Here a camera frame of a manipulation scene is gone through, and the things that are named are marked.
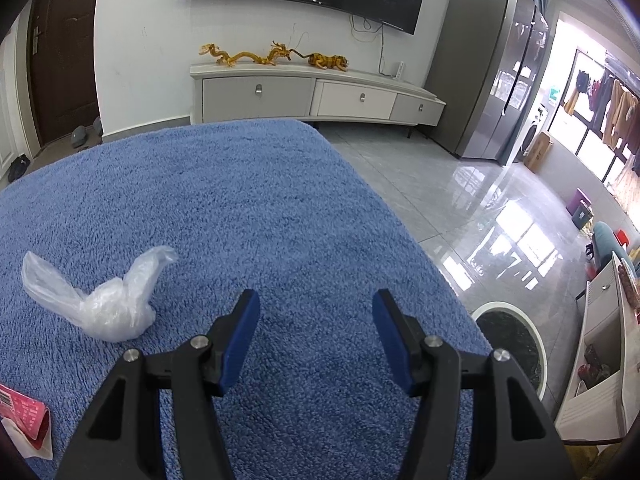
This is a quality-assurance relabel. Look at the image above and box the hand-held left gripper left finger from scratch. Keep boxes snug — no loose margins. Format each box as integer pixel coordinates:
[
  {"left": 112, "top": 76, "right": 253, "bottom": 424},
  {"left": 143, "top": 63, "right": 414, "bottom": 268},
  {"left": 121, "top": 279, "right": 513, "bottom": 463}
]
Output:
[{"left": 54, "top": 288, "right": 262, "bottom": 480}]

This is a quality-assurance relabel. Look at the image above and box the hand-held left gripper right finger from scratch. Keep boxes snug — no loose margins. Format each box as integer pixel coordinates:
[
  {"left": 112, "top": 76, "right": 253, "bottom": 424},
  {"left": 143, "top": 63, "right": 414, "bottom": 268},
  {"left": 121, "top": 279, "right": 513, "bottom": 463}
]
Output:
[{"left": 372, "top": 288, "right": 571, "bottom": 480}]

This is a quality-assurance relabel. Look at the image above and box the white round trash bin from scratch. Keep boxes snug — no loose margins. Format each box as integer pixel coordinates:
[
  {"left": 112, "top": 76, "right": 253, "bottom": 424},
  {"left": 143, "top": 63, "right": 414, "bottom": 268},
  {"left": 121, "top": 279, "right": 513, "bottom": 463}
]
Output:
[{"left": 471, "top": 301, "right": 549, "bottom": 408}]

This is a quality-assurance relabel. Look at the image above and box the white translucent plastic bag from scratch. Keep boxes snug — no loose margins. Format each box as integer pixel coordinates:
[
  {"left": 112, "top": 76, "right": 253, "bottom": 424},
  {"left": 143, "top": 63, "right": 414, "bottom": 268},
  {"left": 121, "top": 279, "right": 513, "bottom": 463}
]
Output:
[{"left": 21, "top": 246, "right": 179, "bottom": 343}]

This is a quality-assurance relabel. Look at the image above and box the red snack packet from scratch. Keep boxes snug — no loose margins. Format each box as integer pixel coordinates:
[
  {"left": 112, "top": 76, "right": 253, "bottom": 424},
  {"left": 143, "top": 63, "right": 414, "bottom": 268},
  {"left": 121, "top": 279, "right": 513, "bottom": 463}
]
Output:
[{"left": 0, "top": 384, "right": 54, "bottom": 461}]

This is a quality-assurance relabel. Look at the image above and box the blue fuzzy blanket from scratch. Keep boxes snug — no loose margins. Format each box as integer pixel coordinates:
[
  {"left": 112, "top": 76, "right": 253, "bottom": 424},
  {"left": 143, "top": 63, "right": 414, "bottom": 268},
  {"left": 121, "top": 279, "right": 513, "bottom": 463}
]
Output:
[{"left": 0, "top": 117, "right": 496, "bottom": 480}]

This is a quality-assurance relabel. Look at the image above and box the white open side cabinet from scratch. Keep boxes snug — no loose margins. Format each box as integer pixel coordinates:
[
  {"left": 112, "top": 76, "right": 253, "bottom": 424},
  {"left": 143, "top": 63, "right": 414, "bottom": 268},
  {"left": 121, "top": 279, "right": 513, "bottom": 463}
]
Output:
[{"left": 555, "top": 250, "right": 640, "bottom": 441}]

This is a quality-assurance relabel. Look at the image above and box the teal storage bin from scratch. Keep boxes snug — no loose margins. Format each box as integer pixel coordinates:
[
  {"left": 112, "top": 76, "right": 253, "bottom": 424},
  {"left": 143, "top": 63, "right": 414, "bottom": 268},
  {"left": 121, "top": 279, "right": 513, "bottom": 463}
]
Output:
[{"left": 572, "top": 201, "right": 596, "bottom": 231}]

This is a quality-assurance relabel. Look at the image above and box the purple storage bin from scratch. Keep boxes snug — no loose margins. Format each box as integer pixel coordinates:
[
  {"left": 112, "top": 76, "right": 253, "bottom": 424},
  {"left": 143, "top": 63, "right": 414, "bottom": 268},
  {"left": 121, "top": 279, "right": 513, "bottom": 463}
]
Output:
[{"left": 566, "top": 188, "right": 593, "bottom": 218}]

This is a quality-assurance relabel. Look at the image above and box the teal sofa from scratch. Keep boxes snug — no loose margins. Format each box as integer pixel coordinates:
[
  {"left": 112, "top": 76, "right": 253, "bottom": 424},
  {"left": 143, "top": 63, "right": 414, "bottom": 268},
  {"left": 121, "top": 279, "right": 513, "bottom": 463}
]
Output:
[{"left": 592, "top": 221, "right": 633, "bottom": 271}]

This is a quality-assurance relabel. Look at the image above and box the brown cardboard box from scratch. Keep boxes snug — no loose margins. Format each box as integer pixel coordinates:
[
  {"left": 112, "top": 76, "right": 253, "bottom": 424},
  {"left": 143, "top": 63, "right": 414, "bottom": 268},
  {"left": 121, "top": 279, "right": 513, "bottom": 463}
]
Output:
[{"left": 523, "top": 131, "right": 554, "bottom": 175}]

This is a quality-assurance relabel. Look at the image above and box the white low television cabinet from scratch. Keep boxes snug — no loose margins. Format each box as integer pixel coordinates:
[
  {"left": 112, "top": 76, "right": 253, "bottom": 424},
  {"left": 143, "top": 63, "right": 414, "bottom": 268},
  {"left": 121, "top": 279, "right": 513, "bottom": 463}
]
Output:
[{"left": 190, "top": 61, "right": 447, "bottom": 140}]

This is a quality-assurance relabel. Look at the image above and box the grey washing machine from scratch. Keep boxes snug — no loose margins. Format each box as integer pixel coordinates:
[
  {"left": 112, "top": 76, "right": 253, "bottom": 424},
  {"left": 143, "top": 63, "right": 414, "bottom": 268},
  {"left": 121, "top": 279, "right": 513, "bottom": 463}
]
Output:
[{"left": 520, "top": 100, "right": 556, "bottom": 161}]

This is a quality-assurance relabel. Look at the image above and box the grey double-door refrigerator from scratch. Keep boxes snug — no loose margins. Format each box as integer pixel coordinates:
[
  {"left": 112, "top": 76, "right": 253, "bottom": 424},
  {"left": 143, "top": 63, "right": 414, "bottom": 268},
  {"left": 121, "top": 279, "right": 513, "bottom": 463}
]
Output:
[{"left": 424, "top": 0, "right": 551, "bottom": 166}]

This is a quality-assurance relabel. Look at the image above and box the black shoe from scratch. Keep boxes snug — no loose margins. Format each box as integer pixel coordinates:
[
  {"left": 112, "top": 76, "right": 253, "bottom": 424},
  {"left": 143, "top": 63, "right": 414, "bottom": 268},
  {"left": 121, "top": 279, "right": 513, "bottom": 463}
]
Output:
[{"left": 7, "top": 156, "right": 32, "bottom": 182}]

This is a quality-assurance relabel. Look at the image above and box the golden dragon figurine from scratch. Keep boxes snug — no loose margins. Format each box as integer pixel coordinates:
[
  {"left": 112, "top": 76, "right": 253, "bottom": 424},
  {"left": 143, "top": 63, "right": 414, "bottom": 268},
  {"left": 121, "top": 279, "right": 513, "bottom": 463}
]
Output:
[
  {"left": 197, "top": 42, "right": 251, "bottom": 67},
  {"left": 245, "top": 40, "right": 308, "bottom": 67}
]

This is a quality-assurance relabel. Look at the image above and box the golden tiger figurine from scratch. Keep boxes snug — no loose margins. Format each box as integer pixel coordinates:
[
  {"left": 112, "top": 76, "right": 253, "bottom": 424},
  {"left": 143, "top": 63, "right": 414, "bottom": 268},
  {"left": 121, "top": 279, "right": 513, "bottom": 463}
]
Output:
[{"left": 307, "top": 53, "right": 350, "bottom": 72}]

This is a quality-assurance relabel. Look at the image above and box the hanging mustard coat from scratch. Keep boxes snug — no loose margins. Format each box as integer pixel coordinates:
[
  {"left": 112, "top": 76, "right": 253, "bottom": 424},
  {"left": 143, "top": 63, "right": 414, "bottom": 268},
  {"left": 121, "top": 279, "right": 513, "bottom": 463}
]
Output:
[{"left": 601, "top": 79, "right": 640, "bottom": 151}]

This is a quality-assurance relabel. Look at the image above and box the hanging dark jacket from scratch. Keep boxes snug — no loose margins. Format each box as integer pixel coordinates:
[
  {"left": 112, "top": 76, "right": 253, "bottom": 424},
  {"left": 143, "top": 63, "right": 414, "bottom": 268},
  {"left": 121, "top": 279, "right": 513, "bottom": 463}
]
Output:
[{"left": 589, "top": 71, "right": 616, "bottom": 123}]

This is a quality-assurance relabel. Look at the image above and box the dark brown entrance door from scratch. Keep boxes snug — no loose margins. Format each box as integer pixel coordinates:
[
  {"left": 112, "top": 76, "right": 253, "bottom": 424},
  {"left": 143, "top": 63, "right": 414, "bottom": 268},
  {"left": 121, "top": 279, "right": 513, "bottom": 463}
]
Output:
[{"left": 27, "top": 0, "right": 106, "bottom": 148}]

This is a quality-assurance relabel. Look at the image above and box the black television cable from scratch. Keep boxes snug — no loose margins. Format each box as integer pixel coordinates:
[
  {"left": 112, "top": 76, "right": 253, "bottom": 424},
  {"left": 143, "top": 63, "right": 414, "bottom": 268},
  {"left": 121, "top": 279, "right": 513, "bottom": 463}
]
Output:
[{"left": 349, "top": 12, "right": 388, "bottom": 76}]

